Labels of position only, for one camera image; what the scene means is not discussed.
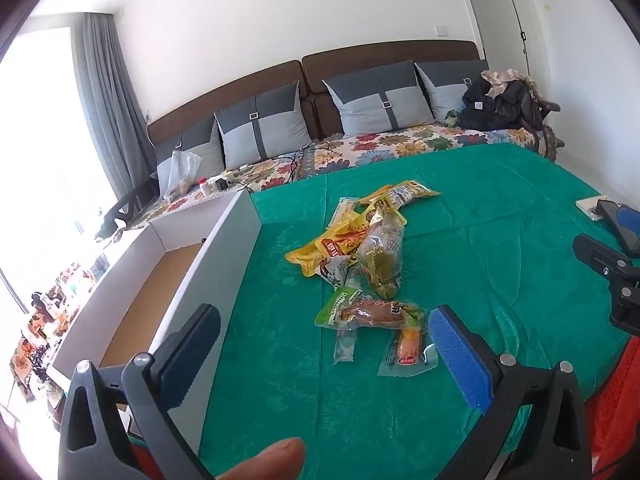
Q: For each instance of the brown green snack packet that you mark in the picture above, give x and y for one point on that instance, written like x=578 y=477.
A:
x=351 y=308

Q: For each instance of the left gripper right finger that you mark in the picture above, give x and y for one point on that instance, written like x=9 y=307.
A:
x=554 y=443

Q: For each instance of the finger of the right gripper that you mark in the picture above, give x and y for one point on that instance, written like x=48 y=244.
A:
x=604 y=260
x=624 y=223

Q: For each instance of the grey pillow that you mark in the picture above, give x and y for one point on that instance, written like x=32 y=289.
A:
x=262 y=127
x=447 y=82
x=202 y=139
x=380 y=99

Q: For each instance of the person's left hand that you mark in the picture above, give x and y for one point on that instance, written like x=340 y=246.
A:
x=282 y=460

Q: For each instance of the floral sofa cover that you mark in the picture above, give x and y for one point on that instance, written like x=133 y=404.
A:
x=337 y=153

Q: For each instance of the beige patterned cloth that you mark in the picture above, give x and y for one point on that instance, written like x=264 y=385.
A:
x=499 y=81

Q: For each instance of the white cardboard box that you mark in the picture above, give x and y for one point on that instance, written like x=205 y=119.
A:
x=156 y=278

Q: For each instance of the long yellow snack pouch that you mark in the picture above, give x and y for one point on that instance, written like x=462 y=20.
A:
x=312 y=254

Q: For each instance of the yellow red chicken feet bag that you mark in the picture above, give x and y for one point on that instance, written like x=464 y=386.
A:
x=375 y=213

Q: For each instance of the clear long snack packet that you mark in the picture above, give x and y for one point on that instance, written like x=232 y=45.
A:
x=345 y=345

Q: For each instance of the corn sausage clear packet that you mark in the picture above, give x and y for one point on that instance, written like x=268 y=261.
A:
x=409 y=353

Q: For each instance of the white plastic bag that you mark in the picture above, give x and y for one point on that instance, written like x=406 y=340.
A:
x=182 y=172

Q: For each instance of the white phone on table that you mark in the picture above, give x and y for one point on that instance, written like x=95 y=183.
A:
x=589 y=207

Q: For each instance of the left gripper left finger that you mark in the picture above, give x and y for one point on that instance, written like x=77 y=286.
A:
x=93 y=442

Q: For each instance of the white cartoon girl packet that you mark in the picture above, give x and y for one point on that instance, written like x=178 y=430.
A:
x=334 y=270

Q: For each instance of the far left grey pillow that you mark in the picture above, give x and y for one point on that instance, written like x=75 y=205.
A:
x=202 y=139

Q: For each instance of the brown sofa backrest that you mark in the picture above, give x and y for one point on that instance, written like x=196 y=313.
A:
x=320 y=113

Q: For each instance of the yellow grey peanut bag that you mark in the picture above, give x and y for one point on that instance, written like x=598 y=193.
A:
x=400 y=194

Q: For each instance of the far right grey pillow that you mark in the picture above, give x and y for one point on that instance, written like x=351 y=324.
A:
x=447 y=82

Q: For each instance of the green patterned tablecloth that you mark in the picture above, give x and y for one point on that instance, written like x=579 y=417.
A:
x=494 y=242

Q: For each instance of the small white bottle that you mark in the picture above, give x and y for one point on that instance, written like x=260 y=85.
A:
x=205 y=187

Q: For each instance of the olive green snack bag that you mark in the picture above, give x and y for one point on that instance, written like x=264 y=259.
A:
x=379 y=254

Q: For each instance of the grey curtain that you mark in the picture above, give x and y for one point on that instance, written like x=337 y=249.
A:
x=113 y=115

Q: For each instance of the beige cracker packet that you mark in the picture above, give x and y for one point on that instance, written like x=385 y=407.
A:
x=344 y=211

